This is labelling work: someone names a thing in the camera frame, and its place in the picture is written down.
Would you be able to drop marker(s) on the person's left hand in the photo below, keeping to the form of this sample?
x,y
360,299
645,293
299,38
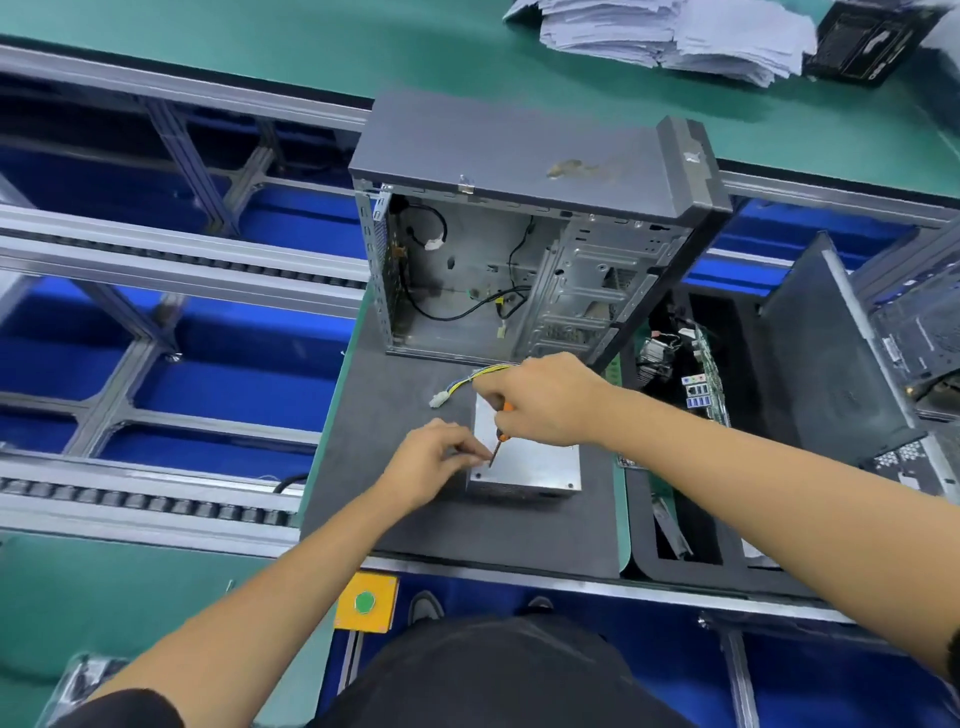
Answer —
x,y
428,462

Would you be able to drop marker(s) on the person's right hand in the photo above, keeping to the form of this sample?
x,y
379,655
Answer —
x,y
548,398

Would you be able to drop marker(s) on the silver optical drive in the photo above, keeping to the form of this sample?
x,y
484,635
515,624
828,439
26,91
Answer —
x,y
548,462

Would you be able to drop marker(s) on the power supply circuit board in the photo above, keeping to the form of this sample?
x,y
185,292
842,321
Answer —
x,y
440,398

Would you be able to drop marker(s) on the silver power supply unit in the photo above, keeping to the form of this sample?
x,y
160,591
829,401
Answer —
x,y
522,483

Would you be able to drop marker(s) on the person's left forearm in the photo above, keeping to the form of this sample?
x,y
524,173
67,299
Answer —
x,y
255,615

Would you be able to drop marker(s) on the person's right forearm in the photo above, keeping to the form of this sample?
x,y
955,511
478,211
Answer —
x,y
788,510

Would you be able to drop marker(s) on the person's left shoe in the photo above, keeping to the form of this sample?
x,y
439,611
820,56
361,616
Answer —
x,y
425,608

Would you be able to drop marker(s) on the person's shoe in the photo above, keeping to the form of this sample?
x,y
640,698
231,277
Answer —
x,y
425,608
537,605

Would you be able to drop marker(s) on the person's right shoe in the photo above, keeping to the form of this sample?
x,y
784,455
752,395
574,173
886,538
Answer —
x,y
537,605

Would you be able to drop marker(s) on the person's black trousers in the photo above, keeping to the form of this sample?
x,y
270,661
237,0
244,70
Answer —
x,y
503,675

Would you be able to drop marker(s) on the person's black shirt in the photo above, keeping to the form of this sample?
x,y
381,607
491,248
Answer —
x,y
120,708

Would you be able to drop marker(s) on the dark grey foam mat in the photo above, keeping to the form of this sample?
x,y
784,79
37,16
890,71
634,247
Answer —
x,y
345,435

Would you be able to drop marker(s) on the processor cooler with fan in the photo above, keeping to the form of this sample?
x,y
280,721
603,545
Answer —
x,y
657,357

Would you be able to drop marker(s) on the yellow box with green button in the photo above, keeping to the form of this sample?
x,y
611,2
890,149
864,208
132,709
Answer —
x,y
366,603

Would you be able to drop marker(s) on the black foam tray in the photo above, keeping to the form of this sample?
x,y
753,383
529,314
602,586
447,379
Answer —
x,y
690,563

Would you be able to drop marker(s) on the grey computer tower case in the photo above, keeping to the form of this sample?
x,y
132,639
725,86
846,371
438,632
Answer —
x,y
923,323
525,150

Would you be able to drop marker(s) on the dark grey case side panel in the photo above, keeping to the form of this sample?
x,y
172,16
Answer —
x,y
833,360

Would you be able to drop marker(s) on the silver perforated metal plate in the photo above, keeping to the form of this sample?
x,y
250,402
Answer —
x,y
915,458

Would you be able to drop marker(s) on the stack of white papers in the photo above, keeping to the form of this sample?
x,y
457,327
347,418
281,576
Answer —
x,y
660,33

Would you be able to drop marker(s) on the clear plastic screw box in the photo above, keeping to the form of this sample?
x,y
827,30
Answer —
x,y
83,683

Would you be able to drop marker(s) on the black cardboard box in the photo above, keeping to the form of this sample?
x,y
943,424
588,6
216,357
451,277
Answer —
x,y
878,38

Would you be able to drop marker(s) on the aluminium conveyor frame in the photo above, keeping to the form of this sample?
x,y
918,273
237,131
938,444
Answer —
x,y
150,255

